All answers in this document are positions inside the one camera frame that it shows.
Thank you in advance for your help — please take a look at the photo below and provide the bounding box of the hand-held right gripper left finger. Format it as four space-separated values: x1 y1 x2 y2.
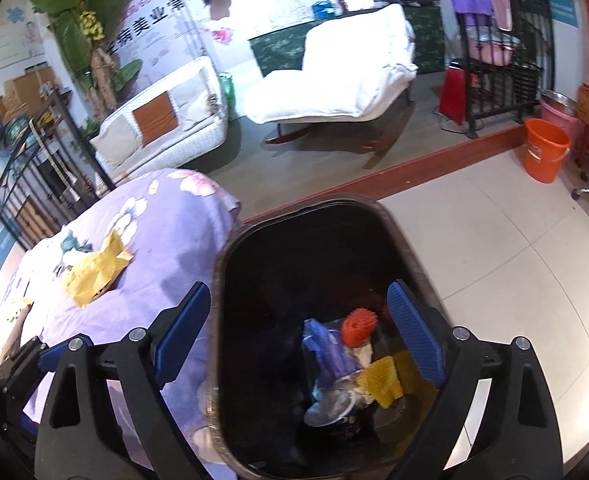
34 282 212 480

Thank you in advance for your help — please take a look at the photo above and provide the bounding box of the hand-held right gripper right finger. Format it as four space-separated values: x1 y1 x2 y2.
387 280 562 480

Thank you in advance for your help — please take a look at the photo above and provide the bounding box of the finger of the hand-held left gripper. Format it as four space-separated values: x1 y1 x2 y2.
0 339 72 393

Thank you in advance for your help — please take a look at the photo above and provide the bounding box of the white tissue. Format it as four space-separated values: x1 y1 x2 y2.
351 342 375 366

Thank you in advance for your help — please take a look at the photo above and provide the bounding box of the large yellow foam fruit net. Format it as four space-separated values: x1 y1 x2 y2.
357 355 405 408

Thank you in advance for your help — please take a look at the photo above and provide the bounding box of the red spiky ball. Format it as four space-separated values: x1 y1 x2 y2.
340 308 377 346

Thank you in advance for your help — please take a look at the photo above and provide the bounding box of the purple plastic bag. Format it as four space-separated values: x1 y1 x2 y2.
301 319 365 391

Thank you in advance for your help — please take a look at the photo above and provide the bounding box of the dark brown waste bin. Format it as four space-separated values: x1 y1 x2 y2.
208 195 455 480

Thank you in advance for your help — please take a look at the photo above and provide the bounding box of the yellow floral snack bag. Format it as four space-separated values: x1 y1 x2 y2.
59 230 135 308

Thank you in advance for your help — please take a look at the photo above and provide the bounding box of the purple floral bed sheet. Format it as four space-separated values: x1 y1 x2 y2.
4 169 242 480

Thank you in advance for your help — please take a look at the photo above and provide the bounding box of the black iron headboard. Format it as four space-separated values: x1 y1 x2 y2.
0 87 120 251

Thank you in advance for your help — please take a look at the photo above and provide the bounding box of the white wicker swing sofa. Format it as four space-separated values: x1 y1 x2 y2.
89 55 230 181

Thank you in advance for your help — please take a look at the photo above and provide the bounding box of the beige cushion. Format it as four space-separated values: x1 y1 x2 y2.
167 72 215 131
97 120 145 171

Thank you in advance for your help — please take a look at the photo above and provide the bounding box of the brown cushion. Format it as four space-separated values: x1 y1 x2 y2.
132 91 179 147

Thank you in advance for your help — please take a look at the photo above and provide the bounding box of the orange bucket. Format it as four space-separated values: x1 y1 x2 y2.
521 119 572 184

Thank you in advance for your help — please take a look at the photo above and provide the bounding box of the green round tin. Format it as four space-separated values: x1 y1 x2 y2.
4 115 30 148

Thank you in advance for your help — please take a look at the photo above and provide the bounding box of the red bag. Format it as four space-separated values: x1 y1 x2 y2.
439 60 467 126

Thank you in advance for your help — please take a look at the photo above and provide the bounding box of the brown cardboard box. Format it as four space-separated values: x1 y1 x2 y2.
2 67 58 116

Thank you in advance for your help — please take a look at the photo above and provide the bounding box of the pink bucket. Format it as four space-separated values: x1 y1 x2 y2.
539 95 587 146

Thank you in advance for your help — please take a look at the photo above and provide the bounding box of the white padded rocking chair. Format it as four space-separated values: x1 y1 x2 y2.
243 2 420 171

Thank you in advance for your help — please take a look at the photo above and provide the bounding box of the metal basin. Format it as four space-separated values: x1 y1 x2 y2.
539 88 577 103

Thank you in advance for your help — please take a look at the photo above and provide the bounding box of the pink basin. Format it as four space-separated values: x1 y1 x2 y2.
467 30 522 66

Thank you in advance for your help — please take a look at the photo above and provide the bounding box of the black iron rack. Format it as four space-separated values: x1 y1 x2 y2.
457 0 557 138

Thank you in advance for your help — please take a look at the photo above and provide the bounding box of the green floral cabinet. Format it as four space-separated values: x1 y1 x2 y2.
249 7 445 78

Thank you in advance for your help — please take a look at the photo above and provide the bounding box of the banana plant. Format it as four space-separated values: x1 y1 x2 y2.
17 0 145 126

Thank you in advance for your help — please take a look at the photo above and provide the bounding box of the large wall poster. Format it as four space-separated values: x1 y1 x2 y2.
104 0 390 71

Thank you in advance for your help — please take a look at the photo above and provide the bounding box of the blue wall sign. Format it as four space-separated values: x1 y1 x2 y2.
547 0 580 26

